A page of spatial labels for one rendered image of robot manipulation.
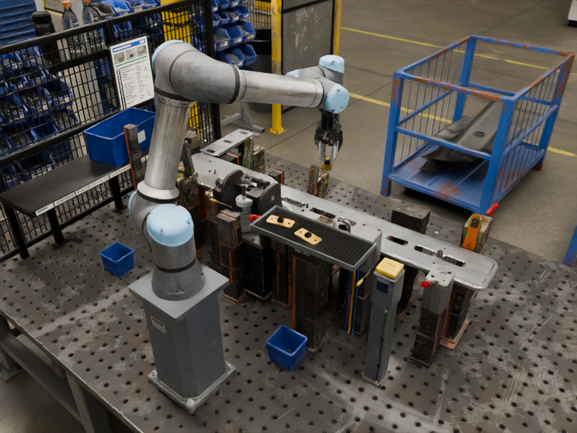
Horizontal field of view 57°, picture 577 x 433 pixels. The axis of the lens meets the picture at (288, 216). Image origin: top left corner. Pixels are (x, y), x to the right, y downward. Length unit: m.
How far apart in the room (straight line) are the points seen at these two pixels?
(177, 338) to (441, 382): 0.86
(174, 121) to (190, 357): 0.68
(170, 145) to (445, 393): 1.14
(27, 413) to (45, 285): 0.74
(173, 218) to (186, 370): 0.49
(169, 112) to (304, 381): 0.95
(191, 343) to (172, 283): 0.20
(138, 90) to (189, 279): 1.34
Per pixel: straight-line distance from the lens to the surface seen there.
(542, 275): 2.43
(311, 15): 5.13
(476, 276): 1.83
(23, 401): 2.93
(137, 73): 2.63
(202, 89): 1.32
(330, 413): 1.75
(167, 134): 1.46
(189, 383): 1.72
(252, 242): 1.93
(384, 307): 1.59
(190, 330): 1.56
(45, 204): 2.22
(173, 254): 1.44
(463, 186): 4.03
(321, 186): 2.18
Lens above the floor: 2.11
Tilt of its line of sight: 34 degrees down
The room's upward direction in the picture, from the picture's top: straight up
